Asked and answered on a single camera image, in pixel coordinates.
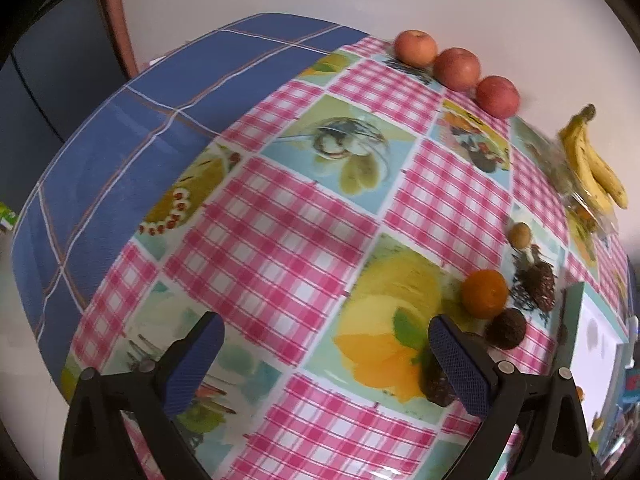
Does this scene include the clear plastic food container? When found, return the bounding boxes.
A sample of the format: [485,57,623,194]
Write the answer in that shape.
[550,140,621,236]

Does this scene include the yellow banana bunch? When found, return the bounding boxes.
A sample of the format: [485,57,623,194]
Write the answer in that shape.
[558,104,629,211]

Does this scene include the pink checked printed tablecloth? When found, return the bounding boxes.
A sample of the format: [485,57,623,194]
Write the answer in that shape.
[60,35,636,480]

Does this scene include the large wrinkled brown date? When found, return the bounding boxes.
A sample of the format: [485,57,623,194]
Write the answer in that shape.
[419,355,458,408]

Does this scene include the dark blue cabinet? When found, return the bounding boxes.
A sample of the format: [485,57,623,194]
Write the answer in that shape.
[0,0,126,196]

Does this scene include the long wrinkled brown date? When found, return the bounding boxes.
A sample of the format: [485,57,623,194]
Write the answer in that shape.
[527,260,557,312]

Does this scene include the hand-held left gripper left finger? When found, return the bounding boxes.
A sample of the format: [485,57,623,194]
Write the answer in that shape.
[59,311,226,480]

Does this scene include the round wrinkled brown date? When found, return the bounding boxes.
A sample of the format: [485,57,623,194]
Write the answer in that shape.
[485,308,528,349]

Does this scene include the red apple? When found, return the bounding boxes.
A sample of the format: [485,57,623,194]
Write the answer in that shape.
[432,47,482,92]
[394,30,438,67]
[475,75,521,120]

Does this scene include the small tan longan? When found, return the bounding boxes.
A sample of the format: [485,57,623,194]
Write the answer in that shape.
[509,222,533,250]

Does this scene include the white cardboard tray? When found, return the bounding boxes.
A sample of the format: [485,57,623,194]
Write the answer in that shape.
[564,282,632,466]

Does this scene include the blue checked cloth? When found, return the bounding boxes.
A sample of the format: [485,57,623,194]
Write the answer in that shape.
[10,12,371,376]

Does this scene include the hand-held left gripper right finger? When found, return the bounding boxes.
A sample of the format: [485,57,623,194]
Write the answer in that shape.
[428,314,593,480]

